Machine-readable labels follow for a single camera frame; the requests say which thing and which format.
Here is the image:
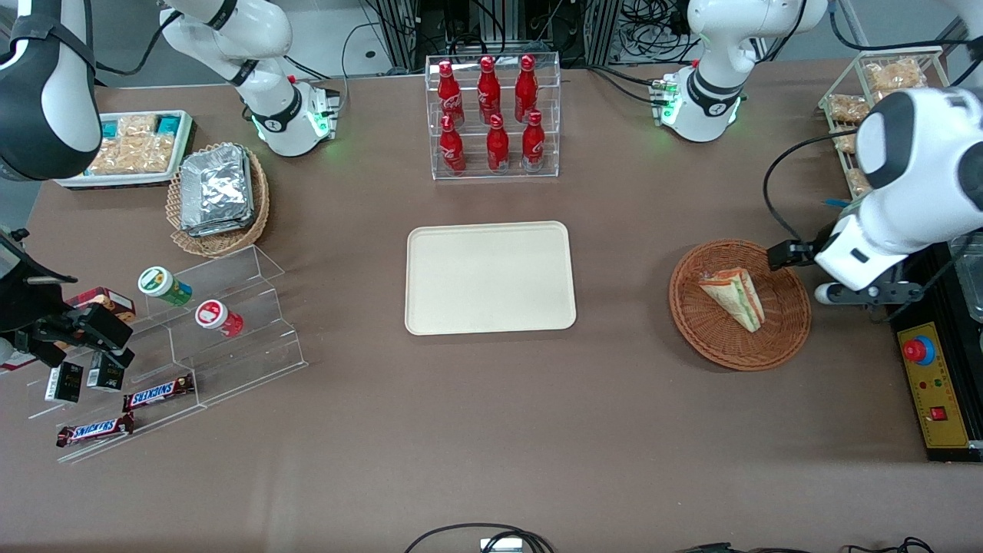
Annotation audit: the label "silver foil packet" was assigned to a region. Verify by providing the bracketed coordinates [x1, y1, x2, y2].
[180, 144, 254, 227]
[187, 215, 256, 238]

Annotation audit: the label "brown Snickers bar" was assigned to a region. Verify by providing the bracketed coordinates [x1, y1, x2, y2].
[55, 413, 135, 448]
[123, 374, 195, 412]

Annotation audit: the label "clear acrylic stepped stand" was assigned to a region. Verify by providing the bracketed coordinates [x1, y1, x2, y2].
[27, 244, 309, 465]

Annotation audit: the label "clear acrylic bottle rack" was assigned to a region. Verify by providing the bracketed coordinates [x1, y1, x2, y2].
[425, 51, 561, 181]

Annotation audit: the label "aluminium frame post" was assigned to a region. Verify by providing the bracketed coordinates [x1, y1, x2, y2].
[584, 0, 624, 67]
[382, 0, 420, 71]

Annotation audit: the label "green white capped container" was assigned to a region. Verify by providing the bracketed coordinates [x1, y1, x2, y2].
[137, 266, 194, 308]

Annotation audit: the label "red brown snack box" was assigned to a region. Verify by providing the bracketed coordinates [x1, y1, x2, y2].
[65, 286, 137, 323]

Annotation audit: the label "red cola bottle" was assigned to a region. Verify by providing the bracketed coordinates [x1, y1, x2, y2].
[437, 60, 465, 127]
[439, 114, 467, 176]
[521, 110, 546, 171]
[477, 55, 501, 125]
[486, 114, 511, 174]
[514, 54, 539, 124]

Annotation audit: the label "brown round wicker basket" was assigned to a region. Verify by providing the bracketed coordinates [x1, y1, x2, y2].
[668, 238, 813, 373]

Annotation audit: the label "left arm gripper black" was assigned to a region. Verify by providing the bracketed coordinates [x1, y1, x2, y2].
[768, 240, 826, 270]

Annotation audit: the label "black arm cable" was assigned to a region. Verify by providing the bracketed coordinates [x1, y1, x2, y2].
[94, 11, 185, 78]
[763, 131, 861, 248]

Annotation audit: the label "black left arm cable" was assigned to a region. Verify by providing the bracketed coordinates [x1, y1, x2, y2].
[763, 131, 861, 248]

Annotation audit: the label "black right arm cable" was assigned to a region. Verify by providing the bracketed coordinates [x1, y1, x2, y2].
[94, 11, 185, 78]

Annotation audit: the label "black looped cable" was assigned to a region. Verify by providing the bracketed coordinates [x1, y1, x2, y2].
[403, 522, 555, 553]

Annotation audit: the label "white snack tray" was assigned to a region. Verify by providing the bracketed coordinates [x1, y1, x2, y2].
[54, 110, 197, 190]

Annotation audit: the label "cream wire shelf rack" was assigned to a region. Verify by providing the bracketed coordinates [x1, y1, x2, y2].
[818, 46, 953, 202]

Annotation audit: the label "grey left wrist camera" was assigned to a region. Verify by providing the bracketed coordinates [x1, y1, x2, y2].
[816, 280, 926, 308]

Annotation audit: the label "black yellow emergency stop box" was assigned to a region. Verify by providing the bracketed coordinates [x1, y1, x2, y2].
[889, 242, 983, 463]

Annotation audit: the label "red white capped container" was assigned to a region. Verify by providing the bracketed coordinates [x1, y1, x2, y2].
[194, 300, 245, 339]

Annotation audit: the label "clear plastic container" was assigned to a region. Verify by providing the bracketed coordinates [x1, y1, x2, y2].
[948, 230, 983, 323]

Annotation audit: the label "small black box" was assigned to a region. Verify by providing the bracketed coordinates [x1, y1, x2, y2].
[44, 361, 84, 404]
[86, 361, 125, 392]

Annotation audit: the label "light tan wicker basket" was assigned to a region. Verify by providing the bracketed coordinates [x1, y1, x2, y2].
[166, 142, 271, 258]

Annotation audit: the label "beige rectangular tray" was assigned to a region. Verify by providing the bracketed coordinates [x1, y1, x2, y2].
[405, 220, 578, 337]

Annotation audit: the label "black floor cable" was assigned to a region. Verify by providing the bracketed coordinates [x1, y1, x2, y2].
[676, 541, 776, 553]
[864, 536, 936, 553]

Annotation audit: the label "clear bag of beige crackers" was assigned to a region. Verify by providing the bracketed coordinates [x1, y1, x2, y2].
[115, 115, 159, 141]
[140, 132, 178, 172]
[88, 137, 144, 176]

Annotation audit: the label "tangled black cables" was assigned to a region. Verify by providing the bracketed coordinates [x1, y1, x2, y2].
[622, 0, 693, 64]

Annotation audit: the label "triangular sandwich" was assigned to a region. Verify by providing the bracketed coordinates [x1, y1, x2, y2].
[697, 266, 766, 333]

